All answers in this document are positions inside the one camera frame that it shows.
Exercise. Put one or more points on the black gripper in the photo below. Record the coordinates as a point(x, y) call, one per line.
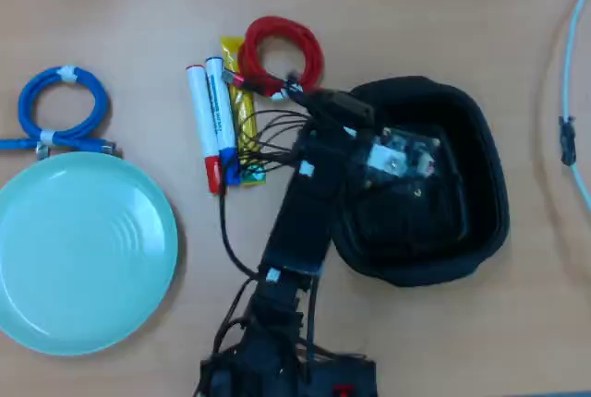
point(344, 108)

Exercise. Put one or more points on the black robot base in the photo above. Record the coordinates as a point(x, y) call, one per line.
point(286, 376)

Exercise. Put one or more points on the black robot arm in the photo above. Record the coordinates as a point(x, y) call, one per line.
point(305, 212)

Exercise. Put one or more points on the black square bowl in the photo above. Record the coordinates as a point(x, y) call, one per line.
point(485, 175)

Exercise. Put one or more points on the light green round bowl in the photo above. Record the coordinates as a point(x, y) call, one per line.
point(83, 254)

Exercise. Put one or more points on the yellow sachet packet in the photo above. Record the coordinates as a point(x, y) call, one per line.
point(247, 111)

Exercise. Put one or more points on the white marker with blue cap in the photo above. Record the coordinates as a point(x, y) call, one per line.
point(220, 111)

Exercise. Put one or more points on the white marker with red cap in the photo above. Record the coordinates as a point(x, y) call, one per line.
point(205, 120)

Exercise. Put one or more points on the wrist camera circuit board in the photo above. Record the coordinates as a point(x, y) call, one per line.
point(399, 159)

